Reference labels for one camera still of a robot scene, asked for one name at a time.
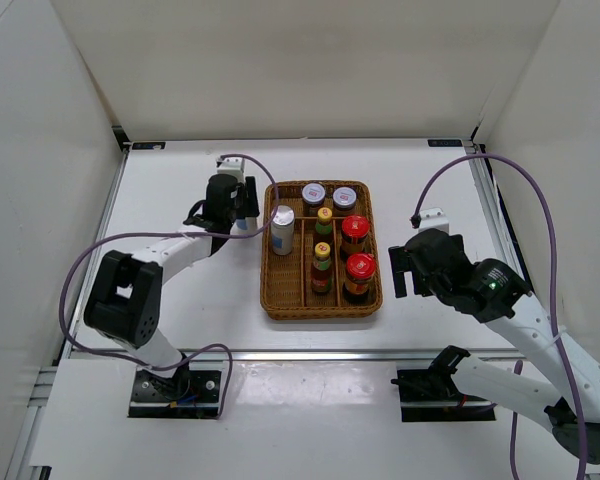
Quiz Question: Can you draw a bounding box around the silver-lid salt shaker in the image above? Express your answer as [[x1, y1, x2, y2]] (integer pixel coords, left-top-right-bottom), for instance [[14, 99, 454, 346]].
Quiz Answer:
[[235, 217, 259, 234], [270, 205, 295, 256]]

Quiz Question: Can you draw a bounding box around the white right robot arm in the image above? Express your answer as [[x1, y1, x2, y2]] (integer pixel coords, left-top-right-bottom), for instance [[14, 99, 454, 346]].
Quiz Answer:
[[389, 229, 600, 464]]

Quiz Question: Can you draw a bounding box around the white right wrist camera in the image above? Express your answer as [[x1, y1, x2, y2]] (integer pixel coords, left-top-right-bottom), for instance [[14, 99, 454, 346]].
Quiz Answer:
[[410, 207, 449, 233]]

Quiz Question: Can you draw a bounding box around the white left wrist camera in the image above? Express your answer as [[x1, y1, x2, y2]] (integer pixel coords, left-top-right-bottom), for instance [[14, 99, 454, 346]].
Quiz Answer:
[[216, 156, 245, 183]]

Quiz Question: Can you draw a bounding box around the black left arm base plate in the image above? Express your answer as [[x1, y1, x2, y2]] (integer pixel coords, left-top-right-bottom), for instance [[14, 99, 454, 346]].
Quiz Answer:
[[127, 364, 223, 420]]

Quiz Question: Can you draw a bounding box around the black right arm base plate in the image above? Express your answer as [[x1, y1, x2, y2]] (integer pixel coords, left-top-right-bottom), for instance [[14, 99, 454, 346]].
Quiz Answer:
[[391, 369, 496, 423]]

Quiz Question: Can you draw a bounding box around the brown wicker basket tray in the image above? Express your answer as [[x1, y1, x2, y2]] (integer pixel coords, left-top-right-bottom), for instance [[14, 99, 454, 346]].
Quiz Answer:
[[260, 180, 383, 320]]

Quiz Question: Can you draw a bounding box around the white-lid spice jar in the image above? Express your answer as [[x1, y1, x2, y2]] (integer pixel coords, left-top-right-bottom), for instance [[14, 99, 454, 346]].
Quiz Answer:
[[301, 182, 326, 217], [332, 186, 357, 217]]

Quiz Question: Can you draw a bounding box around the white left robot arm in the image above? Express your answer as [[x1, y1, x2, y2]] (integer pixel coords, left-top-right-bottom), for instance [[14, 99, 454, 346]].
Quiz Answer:
[[84, 173, 259, 400]]

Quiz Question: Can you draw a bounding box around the green-label sauce bottle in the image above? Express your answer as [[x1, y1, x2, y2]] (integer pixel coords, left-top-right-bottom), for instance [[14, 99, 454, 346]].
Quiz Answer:
[[310, 242, 333, 295], [313, 207, 334, 245]]

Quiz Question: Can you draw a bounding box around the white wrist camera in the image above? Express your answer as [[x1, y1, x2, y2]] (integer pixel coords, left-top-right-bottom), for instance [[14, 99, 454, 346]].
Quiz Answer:
[[216, 156, 245, 183], [410, 207, 449, 233]]

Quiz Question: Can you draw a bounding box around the red-lid sauce jar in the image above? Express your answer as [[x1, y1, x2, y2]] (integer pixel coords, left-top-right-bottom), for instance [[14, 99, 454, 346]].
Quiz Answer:
[[340, 215, 370, 260], [343, 253, 377, 304]]

